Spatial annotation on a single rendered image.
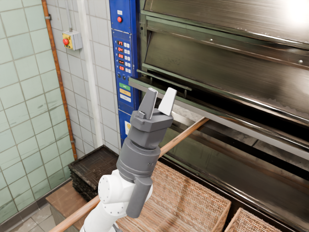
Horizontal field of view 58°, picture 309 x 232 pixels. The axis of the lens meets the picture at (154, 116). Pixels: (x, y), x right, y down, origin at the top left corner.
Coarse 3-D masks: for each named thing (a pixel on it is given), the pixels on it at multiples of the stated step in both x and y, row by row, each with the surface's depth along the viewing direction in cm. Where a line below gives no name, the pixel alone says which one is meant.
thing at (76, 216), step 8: (200, 120) 147; (192, 128) 141; (184, 136) 137; (168, 144) 131; (176, 144) 133; (96, 200) 104; (80, 208) 101; (88, 208) 102; (72, 216) 98; (80, 216) 99; (64, 224) 96; (72, 224) 98
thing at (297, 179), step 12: (180, 120) 152; (204, 132) 143; (216, 132) 143; (216, 144) 140; (228, 144) 135; (240, 144) 135; (240, 156) 133; (252, 156) 129; (264, 156) 128; (276, 168) 123; (288, 168) 121; (300, 168) 121; (300, 180) 118
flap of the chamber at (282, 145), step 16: (144, 80) 143; (160, 96) 130; (192, 96) 130; (208, 96) 132; (208, 112) 116; (224, 112) 118; (240, 112) 119; (256, 112) 120; (240, 128) 108; (272, 128) 108; (288, 128) 110; (304, 128) 111; (272, 144) 102
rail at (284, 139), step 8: (136, 80) 137; (160, 88) 130; (176, 96) 124; (192, 104) 120; (200, 104) 117; (216, 112) 113; (232, 120) 110; (240, 120) 108; (248, 128) 106; (256, 128) 104; (264, 128) 103; (272, 136) 101; (280, 136) 99; (288, 144) 98; (296, 144) 96; (304, 144) 96
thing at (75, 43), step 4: (64, 32) 174; (68, 32) 174; (72, 32) 174; (76, 32) 174; (64, 36) 175; (68, 36) 173; (72, 36) 171; (76, 36) 174; (80, 36) 176; (68, 40) 174; (72, 40) 172; (76, 40) 174; (80, 40) 177; (68, 44) 176; (72, 44) 174; (76, 44) 176; (80, 44) 178; (72, 48) 175; (76, 48) 177
